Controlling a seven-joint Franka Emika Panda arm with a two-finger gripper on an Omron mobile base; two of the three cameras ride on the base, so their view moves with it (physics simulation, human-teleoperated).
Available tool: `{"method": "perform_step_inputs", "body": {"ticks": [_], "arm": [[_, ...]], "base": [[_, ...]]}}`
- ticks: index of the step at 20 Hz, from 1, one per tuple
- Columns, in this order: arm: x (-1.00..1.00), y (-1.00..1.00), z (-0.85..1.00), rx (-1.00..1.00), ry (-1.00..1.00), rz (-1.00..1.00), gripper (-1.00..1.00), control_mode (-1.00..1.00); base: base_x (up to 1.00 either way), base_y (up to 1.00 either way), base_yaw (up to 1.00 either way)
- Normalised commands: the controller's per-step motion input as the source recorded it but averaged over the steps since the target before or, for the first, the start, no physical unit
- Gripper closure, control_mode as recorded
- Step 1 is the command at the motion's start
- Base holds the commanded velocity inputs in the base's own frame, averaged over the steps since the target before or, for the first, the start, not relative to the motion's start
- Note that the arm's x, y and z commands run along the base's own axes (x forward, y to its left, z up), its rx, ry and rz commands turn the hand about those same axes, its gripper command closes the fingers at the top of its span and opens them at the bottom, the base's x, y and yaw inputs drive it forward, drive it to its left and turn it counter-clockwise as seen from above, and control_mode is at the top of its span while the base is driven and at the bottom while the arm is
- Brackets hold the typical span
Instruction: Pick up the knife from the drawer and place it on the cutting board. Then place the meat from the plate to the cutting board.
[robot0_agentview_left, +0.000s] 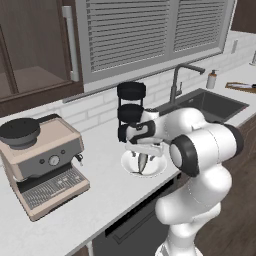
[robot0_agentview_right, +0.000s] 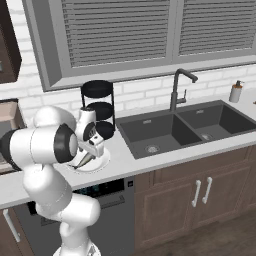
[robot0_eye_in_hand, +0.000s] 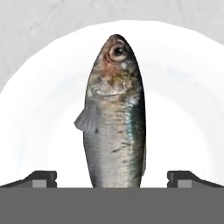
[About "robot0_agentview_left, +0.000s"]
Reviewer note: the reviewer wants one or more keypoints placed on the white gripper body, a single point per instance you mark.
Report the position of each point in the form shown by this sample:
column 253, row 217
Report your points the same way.
column 146, row 148

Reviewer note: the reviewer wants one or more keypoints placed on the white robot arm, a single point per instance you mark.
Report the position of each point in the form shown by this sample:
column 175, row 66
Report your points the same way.
column 206, row 156

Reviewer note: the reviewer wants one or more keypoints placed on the white round plate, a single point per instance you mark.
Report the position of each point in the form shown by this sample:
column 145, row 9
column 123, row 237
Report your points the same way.
column 156, row 166

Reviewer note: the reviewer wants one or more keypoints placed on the grey meat piece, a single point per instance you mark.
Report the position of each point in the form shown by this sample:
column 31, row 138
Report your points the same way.
column 142, row 165

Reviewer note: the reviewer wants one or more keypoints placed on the wooden cutting board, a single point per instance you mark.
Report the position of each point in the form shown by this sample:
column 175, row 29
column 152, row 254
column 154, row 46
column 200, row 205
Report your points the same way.
column 241, row 87

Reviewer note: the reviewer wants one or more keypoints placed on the dark grey tap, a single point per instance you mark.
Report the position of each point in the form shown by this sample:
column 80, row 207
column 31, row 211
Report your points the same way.
column 176, row 83

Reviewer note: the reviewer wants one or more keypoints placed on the dark grey dishwasher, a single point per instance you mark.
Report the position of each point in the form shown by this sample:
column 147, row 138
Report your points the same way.
column 133, row 233

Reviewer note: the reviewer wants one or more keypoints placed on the dark grey sink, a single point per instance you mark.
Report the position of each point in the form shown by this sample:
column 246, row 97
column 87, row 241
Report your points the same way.
column 216, row 105

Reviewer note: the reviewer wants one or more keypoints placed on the beige espresso machine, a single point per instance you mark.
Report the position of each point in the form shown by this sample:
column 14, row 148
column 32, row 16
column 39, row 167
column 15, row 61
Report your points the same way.
column 43, row 160

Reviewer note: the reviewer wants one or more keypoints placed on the white soap dispenser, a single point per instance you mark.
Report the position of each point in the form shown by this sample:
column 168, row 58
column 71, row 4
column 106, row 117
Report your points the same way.
column 211, row 80

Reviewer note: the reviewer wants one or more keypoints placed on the brown base cupboard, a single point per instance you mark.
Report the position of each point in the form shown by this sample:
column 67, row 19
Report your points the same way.
column 249, row 133

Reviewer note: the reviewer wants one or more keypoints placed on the grey window with blinds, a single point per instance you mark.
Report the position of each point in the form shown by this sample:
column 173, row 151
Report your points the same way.
column 133, row 33

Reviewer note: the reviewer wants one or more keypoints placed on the grey object at counter end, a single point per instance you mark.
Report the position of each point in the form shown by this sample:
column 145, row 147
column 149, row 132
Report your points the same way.
column 254, row 58

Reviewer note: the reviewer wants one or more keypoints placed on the brown glass-door cupboard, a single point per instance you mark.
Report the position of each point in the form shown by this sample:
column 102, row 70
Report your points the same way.
column 30, row 50

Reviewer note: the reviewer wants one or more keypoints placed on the grey wall socket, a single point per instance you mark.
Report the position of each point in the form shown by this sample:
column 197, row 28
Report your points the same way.
column 234, row 46

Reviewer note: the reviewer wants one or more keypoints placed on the dark brown wall cupboard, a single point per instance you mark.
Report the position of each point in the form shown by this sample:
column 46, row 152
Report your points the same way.
column 245, row 15

